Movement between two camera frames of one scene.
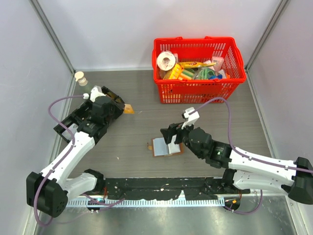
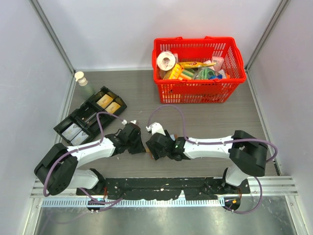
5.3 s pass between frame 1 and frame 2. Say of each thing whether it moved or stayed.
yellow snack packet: stayed
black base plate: stayed
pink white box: stayed
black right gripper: moved
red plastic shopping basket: stayed
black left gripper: moved
